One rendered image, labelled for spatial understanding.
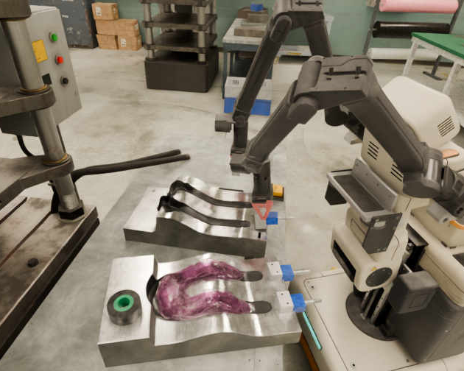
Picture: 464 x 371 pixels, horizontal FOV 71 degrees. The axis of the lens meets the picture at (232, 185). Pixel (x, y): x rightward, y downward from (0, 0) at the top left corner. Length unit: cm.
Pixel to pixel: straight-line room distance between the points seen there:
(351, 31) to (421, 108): 667
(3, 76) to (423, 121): 129
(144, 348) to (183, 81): 443
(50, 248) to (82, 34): 679
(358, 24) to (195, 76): 385
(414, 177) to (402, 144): 11
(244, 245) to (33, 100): 79
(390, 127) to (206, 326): 62
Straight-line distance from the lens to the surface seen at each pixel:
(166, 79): 509
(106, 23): 773
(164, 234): 115
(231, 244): 111
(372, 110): 65
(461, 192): 94
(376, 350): 169
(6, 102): 115
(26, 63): 116
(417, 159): 80
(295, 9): 94
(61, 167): 127
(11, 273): 129
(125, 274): 98
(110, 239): 126
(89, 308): 108
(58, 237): 135
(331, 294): 179
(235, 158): 103
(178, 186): 120
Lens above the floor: 164
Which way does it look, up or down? 35 degrees down
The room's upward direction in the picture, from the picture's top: 3 degrees clockwise
